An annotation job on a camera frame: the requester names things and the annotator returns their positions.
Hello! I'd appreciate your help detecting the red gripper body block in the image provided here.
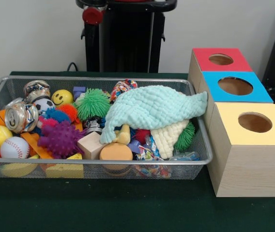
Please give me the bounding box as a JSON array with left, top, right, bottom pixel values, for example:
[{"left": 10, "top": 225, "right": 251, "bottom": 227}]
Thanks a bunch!
[{"left": 82, "top": 6, "right": 105, "bottom": 25}]

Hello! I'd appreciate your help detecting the mint green cloth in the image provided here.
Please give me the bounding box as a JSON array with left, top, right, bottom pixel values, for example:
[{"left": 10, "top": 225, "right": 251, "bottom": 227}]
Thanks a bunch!
[{"left": 100, "top": 86, "right": 209, "bottom": 144}]

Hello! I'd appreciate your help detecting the clear wrapper with blue print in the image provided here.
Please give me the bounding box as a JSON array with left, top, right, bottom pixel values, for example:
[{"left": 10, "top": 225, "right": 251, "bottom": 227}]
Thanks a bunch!
[{"left": 169, "top": 151, "right": 200, "bottom": 162}]

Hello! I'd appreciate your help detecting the clear mesh bin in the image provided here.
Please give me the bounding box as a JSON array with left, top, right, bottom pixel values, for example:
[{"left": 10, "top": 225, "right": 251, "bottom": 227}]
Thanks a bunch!
[{"left": 0, "top": 76, "right": 214, "bottom": 180}]

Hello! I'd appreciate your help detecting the wooden three-hole sorting box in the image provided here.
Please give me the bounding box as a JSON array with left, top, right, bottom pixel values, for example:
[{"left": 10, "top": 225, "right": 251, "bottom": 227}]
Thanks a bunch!
[{"left": 187, "top": 47, "right": 275, "bottom": 198}]

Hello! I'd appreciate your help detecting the green spiky ball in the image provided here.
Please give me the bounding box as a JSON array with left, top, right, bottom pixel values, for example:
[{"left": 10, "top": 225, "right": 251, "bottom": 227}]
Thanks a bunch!
[
  {"left": 175, "top": 122, "right": 196, "bottom": 152},
  {"left": 76, "top": 88, "right": 111, "bottom": 121}
]

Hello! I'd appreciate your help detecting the yellow smiley face ball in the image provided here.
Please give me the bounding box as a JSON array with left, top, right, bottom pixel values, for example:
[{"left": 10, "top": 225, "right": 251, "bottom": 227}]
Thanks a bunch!
[{"left": 52, "top": 89, "right": 74, "bottom": 107}]

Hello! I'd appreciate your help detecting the crushed silver can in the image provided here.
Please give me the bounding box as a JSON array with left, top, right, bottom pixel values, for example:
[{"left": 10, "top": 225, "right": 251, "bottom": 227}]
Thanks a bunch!
[{"left": 4, "top": 98, "right": 39, "bottom": 134}]

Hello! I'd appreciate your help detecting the purple spiky ball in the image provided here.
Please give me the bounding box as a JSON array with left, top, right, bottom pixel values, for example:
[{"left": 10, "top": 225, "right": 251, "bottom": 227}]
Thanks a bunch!
[{"left": 37, "top": 120, "right": 86, "bottom": 159}]

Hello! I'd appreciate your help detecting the wooden cube block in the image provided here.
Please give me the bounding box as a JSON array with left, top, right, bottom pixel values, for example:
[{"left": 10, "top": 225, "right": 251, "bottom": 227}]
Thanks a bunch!
[{"left": 77, "top": 131, "right": 108, "bottom": 160}]

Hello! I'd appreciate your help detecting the orange round disc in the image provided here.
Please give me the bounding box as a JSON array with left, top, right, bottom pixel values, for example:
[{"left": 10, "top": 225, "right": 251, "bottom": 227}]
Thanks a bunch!
[{"left": 100, "top": 143, "right": 133, "bottom": 171}]

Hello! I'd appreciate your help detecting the cream knitted cloth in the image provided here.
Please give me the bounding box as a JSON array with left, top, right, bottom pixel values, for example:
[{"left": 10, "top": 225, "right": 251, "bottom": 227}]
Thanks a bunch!
[{"left": 150, "top": 119, "right": 189, "bottom": 159}]

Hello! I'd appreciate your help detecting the white baseball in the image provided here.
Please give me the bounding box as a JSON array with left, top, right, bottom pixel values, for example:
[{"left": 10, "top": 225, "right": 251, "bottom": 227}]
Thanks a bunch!
[{"left": 0, "top": 136, "right": 31, "bottom": 159}]

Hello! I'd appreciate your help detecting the dark green table cloth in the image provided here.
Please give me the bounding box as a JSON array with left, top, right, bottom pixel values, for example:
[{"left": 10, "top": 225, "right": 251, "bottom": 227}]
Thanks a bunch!
[{"left": 0, "top": 72, "right": 275, "bottom": 232}]

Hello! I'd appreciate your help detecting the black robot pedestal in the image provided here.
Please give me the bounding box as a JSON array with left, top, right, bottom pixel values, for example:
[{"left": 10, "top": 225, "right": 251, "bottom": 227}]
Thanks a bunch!
[{"left": 76, "top": 0, "right": 178, "bottom": 73}]

